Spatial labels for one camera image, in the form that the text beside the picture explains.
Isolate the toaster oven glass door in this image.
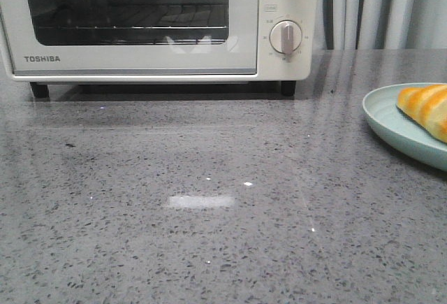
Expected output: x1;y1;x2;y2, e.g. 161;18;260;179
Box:
1;0;259;76

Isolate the golden croissant bread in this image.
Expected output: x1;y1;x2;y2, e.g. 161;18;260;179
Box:
397;84;446;143

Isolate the lower oven timer knob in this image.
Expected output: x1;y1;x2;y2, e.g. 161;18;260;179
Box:
270;20;302;55

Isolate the white Toshiba toaster oven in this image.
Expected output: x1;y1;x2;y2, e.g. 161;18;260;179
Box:
1;0;317;98

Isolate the light green plate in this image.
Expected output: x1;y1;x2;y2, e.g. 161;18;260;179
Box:
362;82;446;171

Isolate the grey curtain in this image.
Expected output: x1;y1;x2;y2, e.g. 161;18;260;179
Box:
314;0;446;50

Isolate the metal wire oven rack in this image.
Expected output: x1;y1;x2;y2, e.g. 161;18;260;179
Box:
33;4;229;46

